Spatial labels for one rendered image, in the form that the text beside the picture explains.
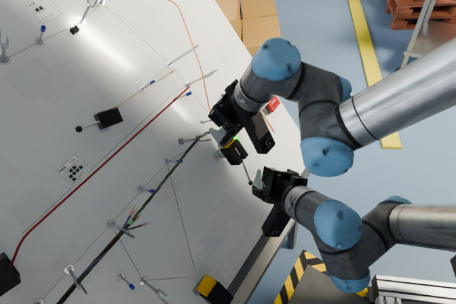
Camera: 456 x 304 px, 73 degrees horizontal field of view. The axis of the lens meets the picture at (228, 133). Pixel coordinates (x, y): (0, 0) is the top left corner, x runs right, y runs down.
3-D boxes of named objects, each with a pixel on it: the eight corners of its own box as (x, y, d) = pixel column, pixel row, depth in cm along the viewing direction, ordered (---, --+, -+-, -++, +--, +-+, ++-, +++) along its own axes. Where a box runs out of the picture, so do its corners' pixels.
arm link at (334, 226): (338, 264, 52) (322, 224, 50) (302, 237, 63) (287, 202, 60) (372, 239, 54) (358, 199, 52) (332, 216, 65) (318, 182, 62)
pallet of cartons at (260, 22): (282, 24, 344) (283, -37, 298) (283, 87, 273) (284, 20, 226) (215, 28, 357) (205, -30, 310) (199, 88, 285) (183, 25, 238)
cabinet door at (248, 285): (297, 218, 146) (302, 169, 117) (231, 328, 119) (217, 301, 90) (292, 215, 148) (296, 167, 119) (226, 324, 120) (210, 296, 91)
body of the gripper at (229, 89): (225, 100, 77) (242, 72, 67) (250, 124, 77) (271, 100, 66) (205, 118, 73) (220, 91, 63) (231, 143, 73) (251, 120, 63)
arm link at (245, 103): (281, 89, 63) (258, 112, 59) (271, 100, 67) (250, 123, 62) (254, 65, 63) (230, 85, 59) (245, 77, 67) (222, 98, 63)
